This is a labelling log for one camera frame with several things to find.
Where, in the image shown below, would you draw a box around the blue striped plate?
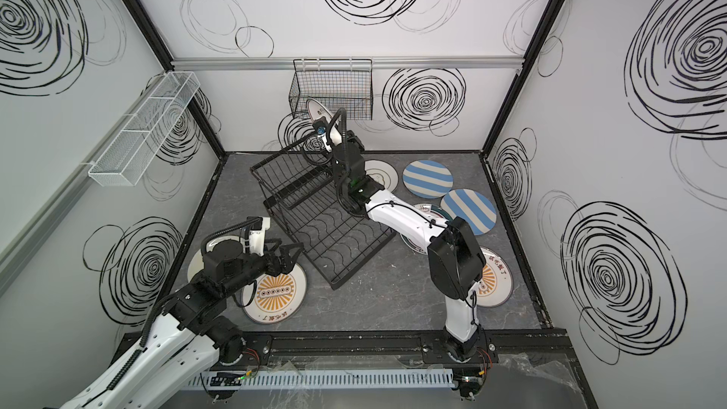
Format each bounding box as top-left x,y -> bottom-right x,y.
403,160 -> 454,199
440,189 -> 497,236

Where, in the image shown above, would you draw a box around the orange sunburst plate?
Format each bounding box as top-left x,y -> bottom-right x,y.
477,247 -> 514,308
242,265 -> 308,325

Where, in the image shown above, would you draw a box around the blue striped plate rear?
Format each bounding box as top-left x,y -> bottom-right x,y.
403,160 -> 454,199

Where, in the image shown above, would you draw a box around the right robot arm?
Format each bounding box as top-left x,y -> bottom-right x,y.
320,126 -> 487,362

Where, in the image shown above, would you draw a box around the cream floral plate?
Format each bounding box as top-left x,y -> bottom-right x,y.
187,240 -> 219,282

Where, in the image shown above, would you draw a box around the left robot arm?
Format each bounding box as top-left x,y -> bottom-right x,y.
65,217 -> 304,408

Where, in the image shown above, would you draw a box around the white plate green red rim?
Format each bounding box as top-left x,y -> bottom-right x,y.
399,203 -> 454,256

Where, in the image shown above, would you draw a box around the white plate black flower outline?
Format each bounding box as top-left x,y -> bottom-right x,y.
365,160 -> 399,191

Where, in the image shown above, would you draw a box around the orange sunburst plate right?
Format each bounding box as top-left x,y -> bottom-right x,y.
477,247 -> 514,308

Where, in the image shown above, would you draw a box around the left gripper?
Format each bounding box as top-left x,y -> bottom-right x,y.
223,236 -> 304,300

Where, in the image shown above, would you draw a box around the blue striped plate right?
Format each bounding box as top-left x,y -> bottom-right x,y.
440,189 -> 497,236

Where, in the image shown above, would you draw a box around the black wire wall basket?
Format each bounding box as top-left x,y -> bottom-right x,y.
288,58 -> 374,120

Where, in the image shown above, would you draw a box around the black wire dish rack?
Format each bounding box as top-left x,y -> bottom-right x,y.
251,133 -> 394,290

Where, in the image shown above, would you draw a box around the grey slotted cable duct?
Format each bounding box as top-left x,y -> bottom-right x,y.
182,368 -> 456,392

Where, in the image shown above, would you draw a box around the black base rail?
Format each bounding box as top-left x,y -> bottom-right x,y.
213,329 -> 575,369

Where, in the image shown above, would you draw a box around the white plate red characters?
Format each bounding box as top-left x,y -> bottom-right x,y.
306,98 -> 332,151

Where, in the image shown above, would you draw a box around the white mesh wall shelf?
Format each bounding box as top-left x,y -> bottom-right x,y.
88,71 -> 201,187

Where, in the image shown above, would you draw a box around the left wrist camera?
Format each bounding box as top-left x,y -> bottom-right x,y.
242,217 -> 271,256

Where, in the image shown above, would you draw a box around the orange sunburst plate left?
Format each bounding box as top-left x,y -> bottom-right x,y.
242,265 -> 308,325

